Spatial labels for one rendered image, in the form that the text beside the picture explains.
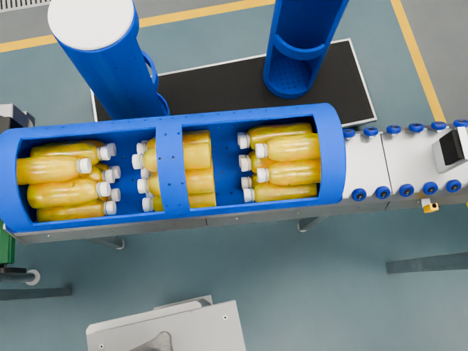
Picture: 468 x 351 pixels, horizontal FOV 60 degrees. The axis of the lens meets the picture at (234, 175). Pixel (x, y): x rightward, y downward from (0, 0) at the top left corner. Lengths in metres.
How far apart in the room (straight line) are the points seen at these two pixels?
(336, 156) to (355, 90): 1.37
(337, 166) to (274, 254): 1.22
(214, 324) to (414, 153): 0.84
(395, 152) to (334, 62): 1.11
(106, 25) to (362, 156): 0.93
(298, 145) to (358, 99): 1.33
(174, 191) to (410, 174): 0.78
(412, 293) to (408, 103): 1.08
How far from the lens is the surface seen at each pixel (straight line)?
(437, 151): 1.46
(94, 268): 2.29
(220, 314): 1.10
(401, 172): 1.41
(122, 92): 1.67
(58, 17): 1.51
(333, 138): 1.04
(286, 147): 1.06
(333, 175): 1.04
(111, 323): 1.22
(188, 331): 1.11
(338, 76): 2.40
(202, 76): 2.31
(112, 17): 1.46
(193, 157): 1.04
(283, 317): 2.20
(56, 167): 1.12
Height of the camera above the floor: 2.18
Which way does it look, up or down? 75 degrees down
